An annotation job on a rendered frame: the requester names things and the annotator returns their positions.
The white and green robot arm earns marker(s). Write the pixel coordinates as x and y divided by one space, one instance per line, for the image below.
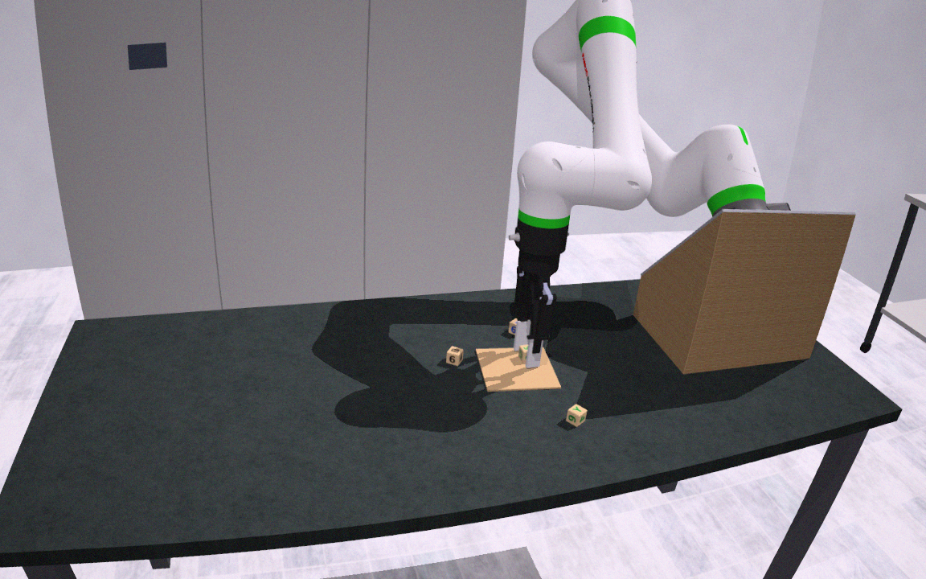
718 167

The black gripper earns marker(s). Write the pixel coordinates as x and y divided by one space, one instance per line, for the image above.
533 281

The tan flat square mat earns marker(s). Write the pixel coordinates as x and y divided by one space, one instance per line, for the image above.
503 370

